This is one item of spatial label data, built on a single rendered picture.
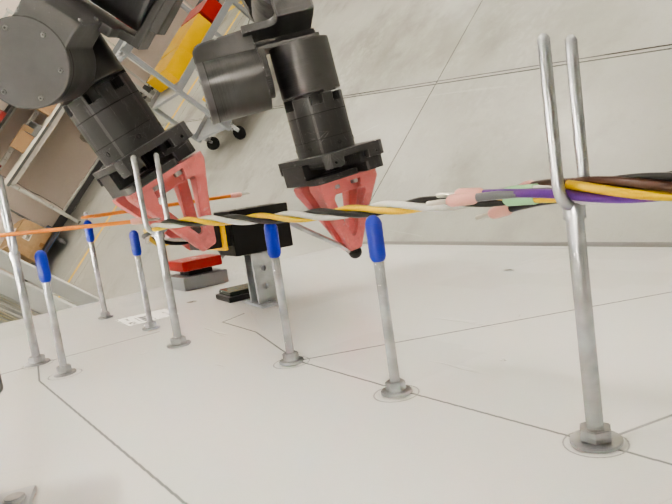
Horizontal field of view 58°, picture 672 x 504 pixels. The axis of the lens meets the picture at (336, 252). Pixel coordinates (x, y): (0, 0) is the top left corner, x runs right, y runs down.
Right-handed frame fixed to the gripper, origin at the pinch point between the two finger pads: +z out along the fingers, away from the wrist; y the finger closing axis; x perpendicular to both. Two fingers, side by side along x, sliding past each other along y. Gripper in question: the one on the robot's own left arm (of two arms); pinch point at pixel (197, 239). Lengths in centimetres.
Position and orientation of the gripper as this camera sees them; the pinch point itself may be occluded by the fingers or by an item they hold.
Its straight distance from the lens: 54.6
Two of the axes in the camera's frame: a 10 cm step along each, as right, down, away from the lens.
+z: 4.9, 8.1, 3.2
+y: 5.1, 0.3, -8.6
